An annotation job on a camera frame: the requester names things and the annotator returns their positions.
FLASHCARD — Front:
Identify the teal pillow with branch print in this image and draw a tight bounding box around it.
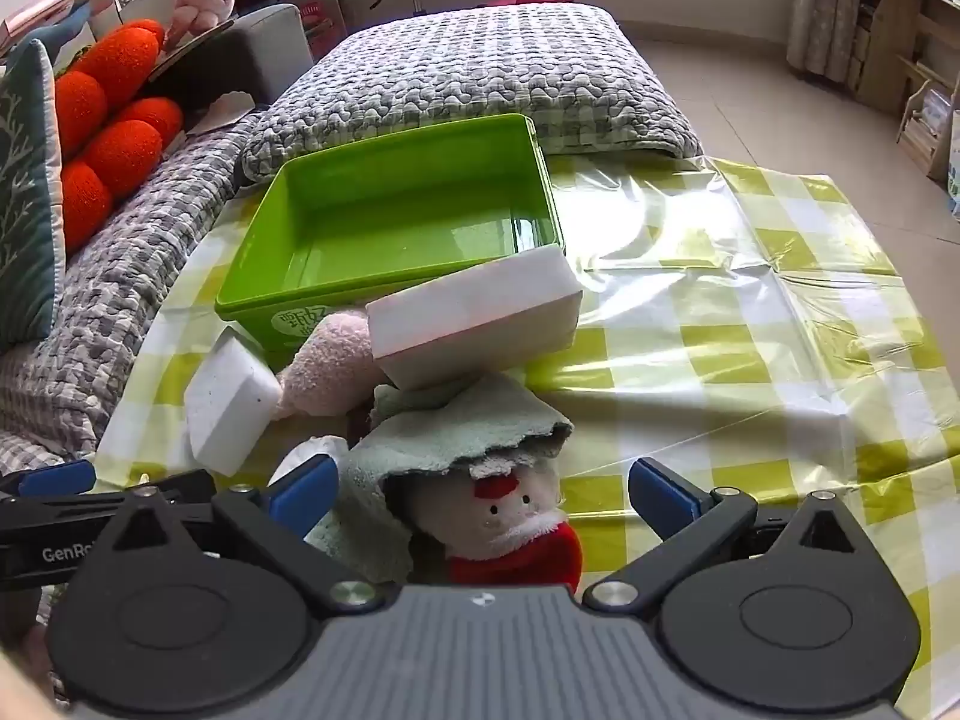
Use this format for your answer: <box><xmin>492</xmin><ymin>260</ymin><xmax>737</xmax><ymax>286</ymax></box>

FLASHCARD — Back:
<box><xmin>0</xmin><ymin>37</ymin><xmax>67</xmax><ymax>353</ymax></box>

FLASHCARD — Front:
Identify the grey quilted sofa cover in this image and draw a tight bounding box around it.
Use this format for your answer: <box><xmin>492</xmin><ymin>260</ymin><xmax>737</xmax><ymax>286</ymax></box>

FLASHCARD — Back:
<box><xmin>0</xmin><ymin>109</ymin><xmax>286</xmax><ymax>473</ymax></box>

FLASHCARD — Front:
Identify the green plastic box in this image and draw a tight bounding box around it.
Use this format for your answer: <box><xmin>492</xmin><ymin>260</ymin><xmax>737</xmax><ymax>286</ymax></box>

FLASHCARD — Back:
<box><xmin>215</xmin><ymin>114</ymin><xmax>565</xmax><ymax>361</ymax></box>

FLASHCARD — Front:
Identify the santa plush toy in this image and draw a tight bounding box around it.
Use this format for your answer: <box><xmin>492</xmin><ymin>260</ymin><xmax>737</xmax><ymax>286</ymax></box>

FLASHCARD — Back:
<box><xmin>386</xmin><ymin>454</ymin><xmax>584</xmax><ymax>592</ymax></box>

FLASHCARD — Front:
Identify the wooden shelf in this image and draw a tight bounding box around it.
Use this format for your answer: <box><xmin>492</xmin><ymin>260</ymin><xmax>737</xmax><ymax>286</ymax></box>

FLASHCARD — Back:
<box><xmin>847</xmin><ymin>0</ymin><xmax>960</xmax><ymax>181</ymax></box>

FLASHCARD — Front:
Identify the beige curtain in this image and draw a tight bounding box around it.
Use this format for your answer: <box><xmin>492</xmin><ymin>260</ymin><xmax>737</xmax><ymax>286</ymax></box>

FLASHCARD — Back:
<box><xmin>784</xmin><ymin>0</ymin><xmax>875</xmax><ymax>83</ymax></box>

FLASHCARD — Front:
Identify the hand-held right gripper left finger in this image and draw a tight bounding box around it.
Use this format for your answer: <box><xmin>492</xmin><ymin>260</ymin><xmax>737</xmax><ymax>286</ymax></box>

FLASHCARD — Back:
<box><xmin>97</xmin><ymin>456</ymin><xmax>387</xmax><ymax>612</ymax></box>

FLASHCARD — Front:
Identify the green towel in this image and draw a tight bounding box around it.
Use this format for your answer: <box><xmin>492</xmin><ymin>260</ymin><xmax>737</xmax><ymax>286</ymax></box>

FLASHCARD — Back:
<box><xmin>306</xmin><ymin>373</ymin><xmax>575</xmax><ymax>586</ymax></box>

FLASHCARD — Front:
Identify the grey sofa armrest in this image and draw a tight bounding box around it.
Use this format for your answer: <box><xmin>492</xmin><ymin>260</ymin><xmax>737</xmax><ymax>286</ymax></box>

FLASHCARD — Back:
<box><xmin>150</xmin><ymin>4</ymin><xmax>312</xmax><ymax>113</ymax></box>

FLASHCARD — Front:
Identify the yellow-green checked tablecloth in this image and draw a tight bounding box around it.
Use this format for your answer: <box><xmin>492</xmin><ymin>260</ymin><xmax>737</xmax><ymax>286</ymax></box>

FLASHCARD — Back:
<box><xmin>94</xmin><ymin>154</ymin><xmax>960</xmax><ymax>691</ymax></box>

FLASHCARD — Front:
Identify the white paper sheet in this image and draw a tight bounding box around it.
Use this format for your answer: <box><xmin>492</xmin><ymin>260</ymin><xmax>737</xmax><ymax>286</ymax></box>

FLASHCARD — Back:
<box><xmin>184</xmin><ymin>90</ymin><xmax>256</xmax><ymax>136</ymax></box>

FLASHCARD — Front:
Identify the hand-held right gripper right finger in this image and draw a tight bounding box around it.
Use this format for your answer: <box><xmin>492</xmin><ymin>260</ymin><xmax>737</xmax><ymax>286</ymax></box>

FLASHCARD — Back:
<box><xmin>581</xmin><ymin>457</ymin><xmax>875</xmax><ymax>612</ymax></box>

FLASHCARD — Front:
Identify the white cloth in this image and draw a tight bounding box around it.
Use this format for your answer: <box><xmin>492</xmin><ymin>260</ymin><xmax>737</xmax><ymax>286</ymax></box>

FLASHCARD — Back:
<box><xmin>268</xmin><ymin>435</ymin><xmax>352</xmax><ymax>492</ymax></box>

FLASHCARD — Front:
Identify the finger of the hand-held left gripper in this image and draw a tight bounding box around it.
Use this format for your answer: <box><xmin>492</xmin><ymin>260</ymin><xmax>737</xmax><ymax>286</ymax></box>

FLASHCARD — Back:
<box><xmin>0</xmin><ymin>460</ymin><xmax>97</xmax><ymax>500</ymax></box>
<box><xmin>0</xmin><ymin>469</ymin><xmax>218</xmax><ymax>541</ymax></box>

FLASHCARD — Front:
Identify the grey quilted cushion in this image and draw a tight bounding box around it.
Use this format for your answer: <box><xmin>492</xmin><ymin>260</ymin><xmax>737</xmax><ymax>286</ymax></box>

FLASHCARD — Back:
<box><xmin>236</xmin><ymin>1</ymin><xmax>706</xmax><ymax>185</ymax></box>

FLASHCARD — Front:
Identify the pink plush toy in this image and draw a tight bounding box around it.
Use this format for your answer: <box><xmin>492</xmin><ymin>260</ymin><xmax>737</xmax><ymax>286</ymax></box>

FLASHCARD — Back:
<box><xmin>166</xmin><ymin>0</ymin><xmax>236</xmax><ymax>46</ymax></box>

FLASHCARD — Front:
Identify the blue grey plush toy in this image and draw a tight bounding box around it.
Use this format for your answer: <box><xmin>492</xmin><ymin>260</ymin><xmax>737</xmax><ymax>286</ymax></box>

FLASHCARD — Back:
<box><xmin>22</xmin><ymin>0</ymin><xmax>117</xmax><ymax>53</ymax></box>

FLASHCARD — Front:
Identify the small white sponge block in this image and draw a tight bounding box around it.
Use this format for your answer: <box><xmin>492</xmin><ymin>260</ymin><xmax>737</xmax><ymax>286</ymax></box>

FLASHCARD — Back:
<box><xmin>184</xmin><ymin>330</ymin><xmax>284</xmax><ymax>477</ymax></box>

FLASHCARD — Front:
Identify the pink fuzzy cloth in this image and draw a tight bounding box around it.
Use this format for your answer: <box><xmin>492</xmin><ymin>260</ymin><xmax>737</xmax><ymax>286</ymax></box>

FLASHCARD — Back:
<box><xmin>271</xmin><ymin>311</ymin><xmax>391</xmax><ymax>421</ymax></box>

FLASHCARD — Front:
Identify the orange plush pillow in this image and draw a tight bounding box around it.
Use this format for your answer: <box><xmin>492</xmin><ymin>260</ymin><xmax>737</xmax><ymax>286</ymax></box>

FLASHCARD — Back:
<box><xmin>54</xmin><ymin>19</ymin><xmax>185</xmax><ymax>252</ymax></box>

